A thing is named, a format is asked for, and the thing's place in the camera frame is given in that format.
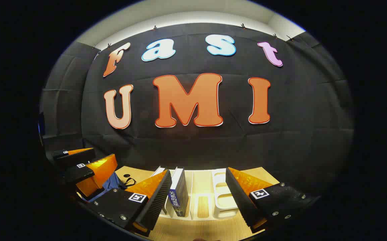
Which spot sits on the white bookshelf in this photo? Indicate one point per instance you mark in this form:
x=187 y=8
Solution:
x=225 y=197

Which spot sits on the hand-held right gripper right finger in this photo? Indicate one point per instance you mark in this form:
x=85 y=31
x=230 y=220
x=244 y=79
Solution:
x=240 y=204

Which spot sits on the white spine book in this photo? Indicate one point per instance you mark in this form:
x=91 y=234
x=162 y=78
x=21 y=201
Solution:
x=159 y=171

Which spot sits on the dark blue spine book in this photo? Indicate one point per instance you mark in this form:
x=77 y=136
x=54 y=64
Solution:
x=179 y=197

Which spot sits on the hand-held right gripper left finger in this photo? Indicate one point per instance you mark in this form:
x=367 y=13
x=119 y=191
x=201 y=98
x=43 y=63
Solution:
x=158 y=204

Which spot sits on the blue schoolbag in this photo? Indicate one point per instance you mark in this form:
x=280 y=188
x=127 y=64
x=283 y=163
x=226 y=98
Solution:
x=111 y=184

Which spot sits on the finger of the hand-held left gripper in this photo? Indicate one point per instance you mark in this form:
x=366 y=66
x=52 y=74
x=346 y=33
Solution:
x=79 y=156
x=83 y=172

